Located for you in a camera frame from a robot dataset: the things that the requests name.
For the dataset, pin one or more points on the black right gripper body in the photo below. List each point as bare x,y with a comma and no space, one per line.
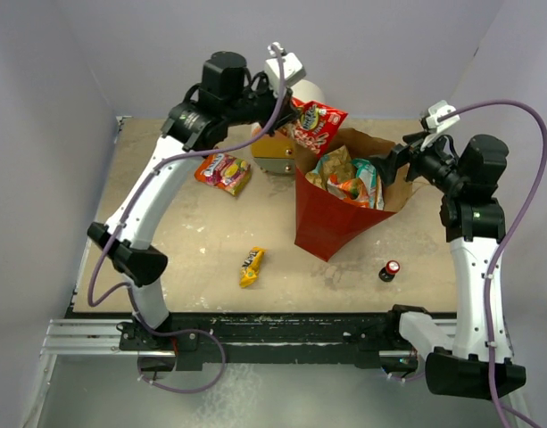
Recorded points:
435,164

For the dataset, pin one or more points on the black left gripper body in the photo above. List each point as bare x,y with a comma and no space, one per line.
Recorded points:
258,106

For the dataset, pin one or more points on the teal Fox's candy bag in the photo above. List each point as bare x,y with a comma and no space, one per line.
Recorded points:
370,189

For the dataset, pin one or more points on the orange Fox's candy bag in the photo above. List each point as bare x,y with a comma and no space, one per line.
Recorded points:
351,191

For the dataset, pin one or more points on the large gold snack bag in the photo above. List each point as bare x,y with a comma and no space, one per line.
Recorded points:
335,166

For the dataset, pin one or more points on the red noodle snack packet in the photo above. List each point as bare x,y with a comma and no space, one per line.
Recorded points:
315,126

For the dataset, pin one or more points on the colourful candy packet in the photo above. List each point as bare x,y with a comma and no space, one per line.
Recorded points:
225,172

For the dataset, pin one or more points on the red paper bag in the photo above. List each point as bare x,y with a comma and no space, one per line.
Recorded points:
324,223

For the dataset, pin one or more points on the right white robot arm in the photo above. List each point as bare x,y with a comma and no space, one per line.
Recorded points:
476,362

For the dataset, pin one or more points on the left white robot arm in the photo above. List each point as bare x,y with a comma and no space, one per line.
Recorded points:
227,95

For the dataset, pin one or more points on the small three-drawer cabinet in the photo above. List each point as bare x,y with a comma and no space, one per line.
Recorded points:
275,154

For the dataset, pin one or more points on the small red-capped bottle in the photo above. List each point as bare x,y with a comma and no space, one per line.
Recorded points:
388,272

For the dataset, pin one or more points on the yellow M&M's packet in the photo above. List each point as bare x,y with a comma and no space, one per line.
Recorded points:
250,269

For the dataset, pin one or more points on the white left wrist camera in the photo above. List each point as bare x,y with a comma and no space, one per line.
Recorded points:
283,69

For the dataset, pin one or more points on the aluminium table rail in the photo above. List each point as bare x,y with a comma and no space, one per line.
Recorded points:
81,337

